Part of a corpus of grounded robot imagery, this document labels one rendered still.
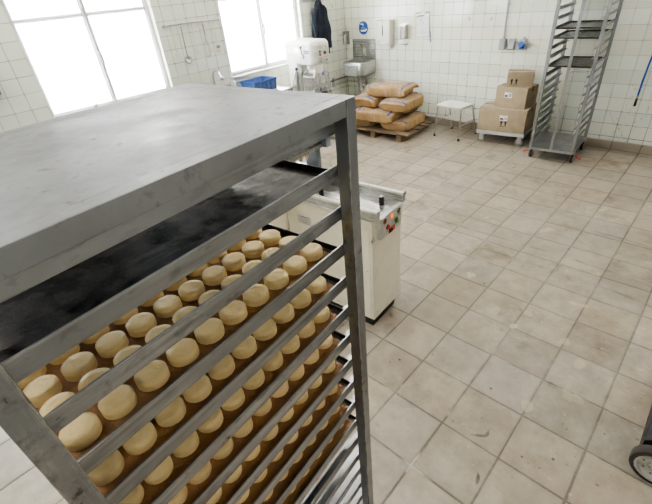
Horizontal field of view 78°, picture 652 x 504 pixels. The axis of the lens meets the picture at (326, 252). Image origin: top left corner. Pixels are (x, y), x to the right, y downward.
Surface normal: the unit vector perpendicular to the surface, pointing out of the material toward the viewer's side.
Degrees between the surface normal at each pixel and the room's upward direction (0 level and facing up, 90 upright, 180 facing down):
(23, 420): 90
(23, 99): 90
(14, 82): 90
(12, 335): 0
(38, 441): 90
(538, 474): 0
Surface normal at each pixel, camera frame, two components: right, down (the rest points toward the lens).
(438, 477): -0.09, -0.83
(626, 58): -0.68, 0.45
